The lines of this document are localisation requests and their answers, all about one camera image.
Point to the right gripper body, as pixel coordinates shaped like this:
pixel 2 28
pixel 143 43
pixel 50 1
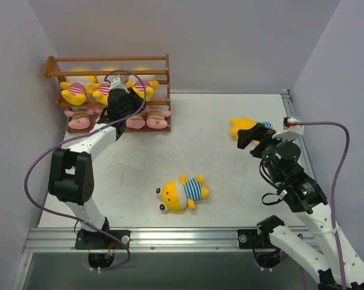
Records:
pixel 258 140

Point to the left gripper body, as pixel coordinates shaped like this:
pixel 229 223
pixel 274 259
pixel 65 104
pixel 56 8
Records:
pixel 128 98

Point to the yellow plush red stripes top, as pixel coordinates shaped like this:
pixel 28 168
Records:
pixel 101 90

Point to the yellow plush red stripes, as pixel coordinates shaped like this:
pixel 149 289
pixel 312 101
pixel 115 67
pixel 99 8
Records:
pixel 101 90
pixel 145 87
pixel 75 89

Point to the pink plush orange stripes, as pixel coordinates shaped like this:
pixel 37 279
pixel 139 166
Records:
pixel 79 117
pixel 137 121

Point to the pink plush face-down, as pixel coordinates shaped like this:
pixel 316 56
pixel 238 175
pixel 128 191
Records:
pixel 102 116

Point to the yellow plush red stripes front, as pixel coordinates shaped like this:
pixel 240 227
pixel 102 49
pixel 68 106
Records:
pixel 145 87

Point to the pink plush blue stripes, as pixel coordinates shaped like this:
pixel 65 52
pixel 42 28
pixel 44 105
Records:
pixel 156 116

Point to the yellow plush blue stripes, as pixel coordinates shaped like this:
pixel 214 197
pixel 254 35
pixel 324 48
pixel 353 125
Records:
pixel 179 194

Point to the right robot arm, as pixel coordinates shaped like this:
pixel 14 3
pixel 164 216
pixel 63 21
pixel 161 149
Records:
pixel 335 264

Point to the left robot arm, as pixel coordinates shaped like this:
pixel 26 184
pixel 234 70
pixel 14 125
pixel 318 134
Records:
pixel 71 177

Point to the wooden three-tier shelf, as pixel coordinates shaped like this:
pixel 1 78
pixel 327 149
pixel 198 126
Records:
pixel 60 67

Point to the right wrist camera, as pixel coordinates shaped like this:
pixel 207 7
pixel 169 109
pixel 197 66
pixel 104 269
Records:
pixel 291 130

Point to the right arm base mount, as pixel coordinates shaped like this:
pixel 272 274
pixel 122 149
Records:
pixel 248 239

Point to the aluminium front rail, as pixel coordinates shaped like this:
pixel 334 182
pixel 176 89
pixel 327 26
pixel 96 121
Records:
pixel 143 240

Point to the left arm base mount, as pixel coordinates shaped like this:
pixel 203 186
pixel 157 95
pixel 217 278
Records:
pixel 87 240

